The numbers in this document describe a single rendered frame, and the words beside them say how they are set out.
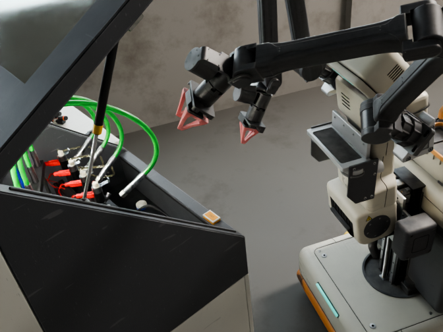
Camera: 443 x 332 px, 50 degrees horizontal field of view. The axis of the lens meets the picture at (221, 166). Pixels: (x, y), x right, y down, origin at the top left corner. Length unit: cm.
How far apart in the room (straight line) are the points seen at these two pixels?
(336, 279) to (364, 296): 14
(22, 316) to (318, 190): 225
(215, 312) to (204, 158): 200
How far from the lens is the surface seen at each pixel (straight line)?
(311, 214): 287
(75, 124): 205
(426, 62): 110
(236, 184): 311
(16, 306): 108
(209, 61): 108
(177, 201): 156
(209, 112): 116
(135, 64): 360
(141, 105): 374
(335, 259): 225
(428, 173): 190
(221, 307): 152
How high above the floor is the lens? 194
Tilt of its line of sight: 36 degrees down
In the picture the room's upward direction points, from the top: 7 degrees counter-clockwise
